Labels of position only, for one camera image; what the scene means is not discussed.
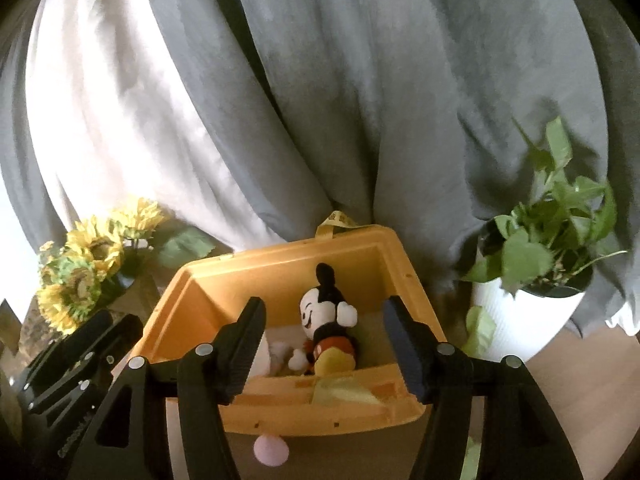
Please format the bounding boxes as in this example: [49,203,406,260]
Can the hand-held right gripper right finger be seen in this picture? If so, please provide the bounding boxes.
[382,295,586,480]

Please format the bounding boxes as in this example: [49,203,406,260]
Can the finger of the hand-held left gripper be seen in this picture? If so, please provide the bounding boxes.
[22,309,115,387]
[35,314,145,409]

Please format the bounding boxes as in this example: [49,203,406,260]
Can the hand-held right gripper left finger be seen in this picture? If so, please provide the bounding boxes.
[75,296,268,480]

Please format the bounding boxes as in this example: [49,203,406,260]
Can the white socks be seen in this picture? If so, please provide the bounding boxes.
[250,332,293,378]

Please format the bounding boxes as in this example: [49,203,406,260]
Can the yellow plastic storage box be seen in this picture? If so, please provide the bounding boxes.
[129,212,448,437]

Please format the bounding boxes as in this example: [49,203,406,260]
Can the black and white mouse plush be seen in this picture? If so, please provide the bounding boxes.
[287,262,361,377]

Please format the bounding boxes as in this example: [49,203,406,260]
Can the sunflower bouquet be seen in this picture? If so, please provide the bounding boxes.
[37,197,218,336]

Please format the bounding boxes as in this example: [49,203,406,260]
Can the pink egg toy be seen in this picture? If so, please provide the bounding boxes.
[253,435,291,465]

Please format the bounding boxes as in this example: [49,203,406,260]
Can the white plant pot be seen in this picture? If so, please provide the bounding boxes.
[470,265,596,362]

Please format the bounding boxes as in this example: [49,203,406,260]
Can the green pothos plant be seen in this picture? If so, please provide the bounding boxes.
[460,116,628,358]

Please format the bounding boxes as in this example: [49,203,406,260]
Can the white sheer curtain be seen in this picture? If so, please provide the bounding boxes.
[602,300,640,337]

